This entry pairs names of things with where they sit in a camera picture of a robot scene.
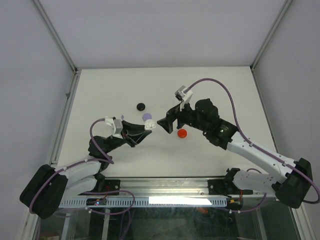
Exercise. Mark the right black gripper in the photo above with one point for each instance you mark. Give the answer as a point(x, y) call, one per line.
point(172, 115)

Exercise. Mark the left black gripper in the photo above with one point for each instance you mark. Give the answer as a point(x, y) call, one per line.
point(133, 128)

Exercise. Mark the white earbud charging case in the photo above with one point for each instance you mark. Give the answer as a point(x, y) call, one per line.
point(149, 124)

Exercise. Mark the orange earbud charging case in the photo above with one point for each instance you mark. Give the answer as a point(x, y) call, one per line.
point(182, 133)

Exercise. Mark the black earbud charging case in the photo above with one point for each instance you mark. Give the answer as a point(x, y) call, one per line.
point(140, 106)

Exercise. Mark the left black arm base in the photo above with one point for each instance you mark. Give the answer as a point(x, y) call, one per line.
point(106, 185)

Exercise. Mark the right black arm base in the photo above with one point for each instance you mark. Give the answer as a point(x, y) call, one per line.
point(218, 187)

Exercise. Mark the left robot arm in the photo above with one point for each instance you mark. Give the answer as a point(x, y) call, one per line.
point(51, 186)

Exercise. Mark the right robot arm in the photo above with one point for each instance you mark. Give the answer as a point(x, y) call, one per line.
point(288, 179)

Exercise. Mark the purple earbud charging case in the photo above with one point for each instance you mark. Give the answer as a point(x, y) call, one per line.
point(147, 116)

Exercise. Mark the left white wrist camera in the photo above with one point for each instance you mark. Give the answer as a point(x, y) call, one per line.
point(115, 125)

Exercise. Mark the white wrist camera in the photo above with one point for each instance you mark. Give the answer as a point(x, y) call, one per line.
point(115, 125)
point(183, 94)

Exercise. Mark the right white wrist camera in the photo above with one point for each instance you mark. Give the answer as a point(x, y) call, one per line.
point(183, 94)

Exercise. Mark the aluminium mounting rail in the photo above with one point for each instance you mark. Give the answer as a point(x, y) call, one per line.
point(144, 187)

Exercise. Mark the white slotted cable duct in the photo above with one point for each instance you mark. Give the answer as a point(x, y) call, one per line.
point(142, 202)

